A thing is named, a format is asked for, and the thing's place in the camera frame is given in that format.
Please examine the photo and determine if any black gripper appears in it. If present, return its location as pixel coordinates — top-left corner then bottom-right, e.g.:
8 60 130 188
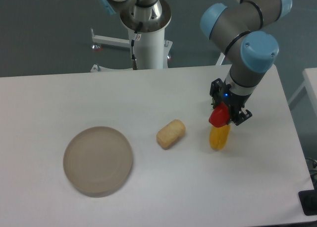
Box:
210 78 253 126

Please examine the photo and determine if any red pepper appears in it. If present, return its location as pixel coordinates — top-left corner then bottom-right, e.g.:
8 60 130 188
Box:
209 103 230 128

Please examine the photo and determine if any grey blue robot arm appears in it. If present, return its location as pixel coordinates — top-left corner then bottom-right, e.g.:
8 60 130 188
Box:
101 0 292 127

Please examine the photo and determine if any round beige plate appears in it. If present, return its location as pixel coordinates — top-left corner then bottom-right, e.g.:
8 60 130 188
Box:
63 126 133 197

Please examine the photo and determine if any beige bread roll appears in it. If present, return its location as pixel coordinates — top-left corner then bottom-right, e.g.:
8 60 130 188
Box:
156 119 186 150

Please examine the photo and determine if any white side table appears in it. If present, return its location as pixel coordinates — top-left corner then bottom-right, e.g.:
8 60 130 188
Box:
287 67 317 112

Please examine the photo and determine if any black box at edge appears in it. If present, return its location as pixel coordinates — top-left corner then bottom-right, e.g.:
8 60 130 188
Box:
298 190 317 216

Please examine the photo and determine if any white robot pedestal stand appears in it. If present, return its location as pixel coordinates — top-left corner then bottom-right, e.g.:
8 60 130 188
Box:
89 0 228 73

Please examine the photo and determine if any black cable on pedestal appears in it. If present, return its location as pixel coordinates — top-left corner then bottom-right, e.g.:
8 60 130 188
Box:
130 21 144 70

